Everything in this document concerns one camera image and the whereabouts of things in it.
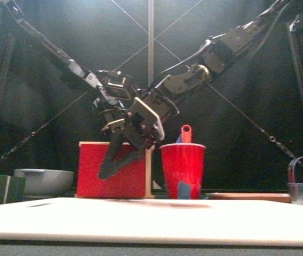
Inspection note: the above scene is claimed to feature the red utensil handle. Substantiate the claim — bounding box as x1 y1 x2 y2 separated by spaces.
179 124 194 145

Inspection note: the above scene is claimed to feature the dark green striped box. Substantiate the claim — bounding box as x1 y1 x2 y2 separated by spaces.
0 173 27 207

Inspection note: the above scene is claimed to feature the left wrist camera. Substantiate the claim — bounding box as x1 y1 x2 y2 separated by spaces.
105 75 138 101

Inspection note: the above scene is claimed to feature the red box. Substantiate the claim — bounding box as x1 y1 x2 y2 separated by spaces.
77 140 156 199

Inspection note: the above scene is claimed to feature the red plastic cup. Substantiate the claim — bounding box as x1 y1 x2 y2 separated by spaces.
159 142 207 200

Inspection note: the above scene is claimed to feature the dark metal frame strut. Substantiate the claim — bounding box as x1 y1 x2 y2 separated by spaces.
286 14 303 159

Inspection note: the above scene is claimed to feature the red drawer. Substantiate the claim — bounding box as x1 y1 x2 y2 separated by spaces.
76 143 148 198

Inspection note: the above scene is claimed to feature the silver pole base bracket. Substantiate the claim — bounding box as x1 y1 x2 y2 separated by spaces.
151 179 164 192

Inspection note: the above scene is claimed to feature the grey bowl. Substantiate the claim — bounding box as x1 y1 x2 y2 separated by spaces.
13 168 76 198

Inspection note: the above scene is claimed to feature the white cutting board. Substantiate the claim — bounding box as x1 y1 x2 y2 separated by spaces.
0 196 303 248

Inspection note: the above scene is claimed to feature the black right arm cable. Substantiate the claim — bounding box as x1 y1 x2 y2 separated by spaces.
151 38 215 89

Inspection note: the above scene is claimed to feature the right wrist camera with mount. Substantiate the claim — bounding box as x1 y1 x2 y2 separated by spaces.
125 96 166 141

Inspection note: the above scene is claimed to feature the black marker pen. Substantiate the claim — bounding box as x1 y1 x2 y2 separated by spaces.
25 201 53 208

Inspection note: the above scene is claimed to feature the flat wooden tray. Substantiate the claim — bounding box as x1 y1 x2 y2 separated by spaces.
206 192 291 203

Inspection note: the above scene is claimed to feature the grey vertical metal pole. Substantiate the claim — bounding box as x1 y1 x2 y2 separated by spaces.
146 0 155 87

